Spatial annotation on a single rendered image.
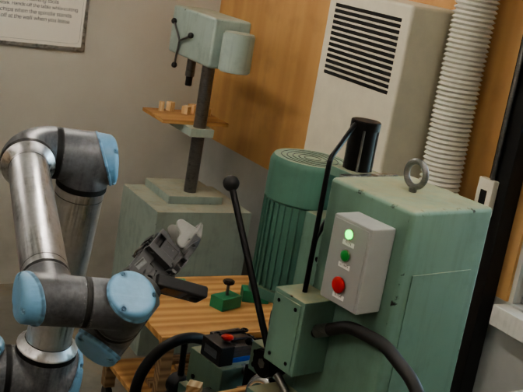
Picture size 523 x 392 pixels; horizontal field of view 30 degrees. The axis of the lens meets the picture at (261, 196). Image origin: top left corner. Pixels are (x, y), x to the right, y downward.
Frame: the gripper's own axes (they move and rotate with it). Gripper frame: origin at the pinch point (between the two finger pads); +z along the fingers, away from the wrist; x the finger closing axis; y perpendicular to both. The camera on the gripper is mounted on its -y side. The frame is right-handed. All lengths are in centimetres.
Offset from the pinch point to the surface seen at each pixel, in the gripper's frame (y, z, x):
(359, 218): -12.2, -1.9, -39.4
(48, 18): 69, 190, 226
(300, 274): -19.5, 2.0, -11.2
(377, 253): -17.7, -6.4, -41.4
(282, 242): -13.4, 6.6, -8.7
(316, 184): -8.6, 14.4, -19.8
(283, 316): -18.6, -13.3, -17.9
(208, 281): -58, 107, 168
